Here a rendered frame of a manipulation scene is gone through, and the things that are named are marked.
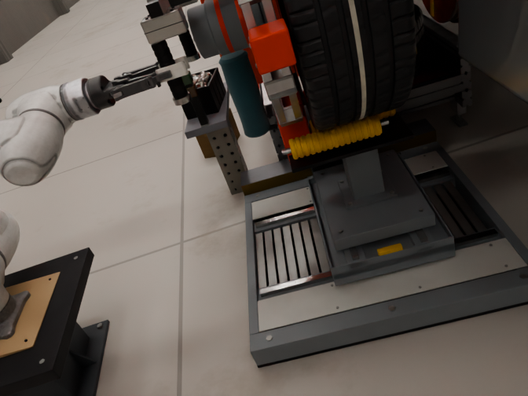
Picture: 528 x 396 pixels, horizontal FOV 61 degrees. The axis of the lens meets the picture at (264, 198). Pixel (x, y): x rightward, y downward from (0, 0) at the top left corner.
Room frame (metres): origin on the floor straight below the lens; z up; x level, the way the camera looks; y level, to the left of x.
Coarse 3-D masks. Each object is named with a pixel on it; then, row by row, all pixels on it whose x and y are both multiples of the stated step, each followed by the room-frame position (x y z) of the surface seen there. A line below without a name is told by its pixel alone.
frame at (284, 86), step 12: (240, 0) 0.93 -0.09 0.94; (252, 0) 0.93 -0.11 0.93; (264, 0) 0.93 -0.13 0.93; (252, 12) 0.96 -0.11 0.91; (252, 24) 0.93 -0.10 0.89; (276, 72) 0.95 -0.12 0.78; (288, 72) 0.93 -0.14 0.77; (264, 84) 0.93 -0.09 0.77; (276, 84) 0.93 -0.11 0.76; (288, 84) 0.93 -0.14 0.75; (276, 96) 0.94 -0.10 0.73; (276, 108) 0.99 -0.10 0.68; (288, 108) 1.08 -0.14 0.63; (300, 108) 1.07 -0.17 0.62; (288, 120) 1.07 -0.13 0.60; (300, 120) 1.08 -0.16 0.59
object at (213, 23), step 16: (208, 0) 1.20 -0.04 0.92; (224, 0) 1.17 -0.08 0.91; (192, 16) 1.18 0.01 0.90; (208, 16) 1.16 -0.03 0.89; (224, 16) 1.15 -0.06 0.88; (240, 16) 1.14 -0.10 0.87; (256, 16) 1.13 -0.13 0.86; (192, 32) 1.16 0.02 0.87; (208, 32) 1.15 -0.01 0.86; (224, 32) 1.14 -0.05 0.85; (240, 32) 1.14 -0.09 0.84; (208, 48) 1.16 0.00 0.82; (224, 48) 1.16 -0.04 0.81; (240, 48) 1.17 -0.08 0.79
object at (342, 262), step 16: (320, 208) 1.27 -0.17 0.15; (432, 208) 1.05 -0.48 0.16; (320, 224) 1.16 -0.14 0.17; (384, 240) 1.00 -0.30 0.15; (400, 240) 0.98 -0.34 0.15; (416, 240) 0.94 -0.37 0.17; (432, 240) 0.92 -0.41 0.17; (448, 240) 0.90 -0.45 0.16; (336, 256) 1.01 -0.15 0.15; (352, 256) 0.95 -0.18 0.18; (368, 256) 0.97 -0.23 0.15; (384, 256) 0.93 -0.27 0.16; (400, 256) 0.92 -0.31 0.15; (416, 256) 0.92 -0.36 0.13; (432, 256) 0.91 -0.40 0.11; (448, 256) 0.90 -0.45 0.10; (336, 272) 0.95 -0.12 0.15; (352, 272) 0.94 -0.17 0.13; (368, 272) 0.94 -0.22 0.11; (384, 272) 0.93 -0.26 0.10
